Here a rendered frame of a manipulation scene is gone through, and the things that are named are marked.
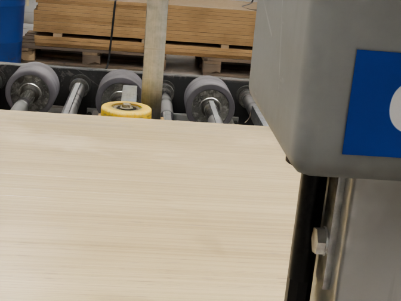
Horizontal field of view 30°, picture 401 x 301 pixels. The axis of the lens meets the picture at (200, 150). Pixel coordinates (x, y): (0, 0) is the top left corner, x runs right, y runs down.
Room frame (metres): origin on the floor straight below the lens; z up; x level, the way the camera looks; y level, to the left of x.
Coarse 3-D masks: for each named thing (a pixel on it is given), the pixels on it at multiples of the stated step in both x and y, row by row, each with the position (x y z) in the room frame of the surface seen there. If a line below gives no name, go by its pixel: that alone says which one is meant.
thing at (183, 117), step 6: (54, 108) 1.73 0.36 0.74; (60, 108) 1.73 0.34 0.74; (90, 108) 1.74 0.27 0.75; (96, 108) 1.75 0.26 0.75; (90, 114) 1.74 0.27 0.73; (96, 114) 1.71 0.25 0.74; (174, 114) 1.76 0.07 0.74; (180, 114) 1.76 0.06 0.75; (186, 114) 1.76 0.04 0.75; (174, 120) 1.75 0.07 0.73; (180, 120) 1.72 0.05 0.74; (186, 120) 1.72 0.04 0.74; (234, 120) 1.78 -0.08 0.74
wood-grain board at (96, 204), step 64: (0, 128) 0.99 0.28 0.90; (64, 128) 1.02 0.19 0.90; (128, 128) 1.05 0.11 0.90; (192, 128) 1.08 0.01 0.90; (256, 128) 1.11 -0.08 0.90; (0, 192) 0.75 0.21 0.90; (64, 192) 0.77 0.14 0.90; (128, 192) 0.78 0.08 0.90; (192, 192) 0.80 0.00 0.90; (256, 192) 0.82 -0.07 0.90; (0, 256) 0.60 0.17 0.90; (64, 256) 0.61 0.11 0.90; (128, 256) 0.62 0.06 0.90; (192, 256) 0.63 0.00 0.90; (256, 256) 0.64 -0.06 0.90
